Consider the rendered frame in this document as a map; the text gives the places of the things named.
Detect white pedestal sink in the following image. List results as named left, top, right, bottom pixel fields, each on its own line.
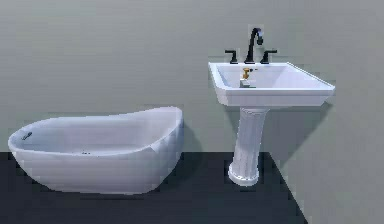
left=208, top=61, right=336, bottom=187

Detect black sink faucet spout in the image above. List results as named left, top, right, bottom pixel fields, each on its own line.
left=244, top=27, right=265, bottom=65

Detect white bathtub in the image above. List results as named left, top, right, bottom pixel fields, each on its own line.
left=7, top=106, right=185, bottom=196

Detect small gold topped bottle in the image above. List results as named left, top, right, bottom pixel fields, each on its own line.
left=239, top=67, right=257, bottom=89

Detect black faucet handle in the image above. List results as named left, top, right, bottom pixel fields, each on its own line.
left=259, top=49, right=278, bottom=65
left=224, top=49, right=239, bottom=65

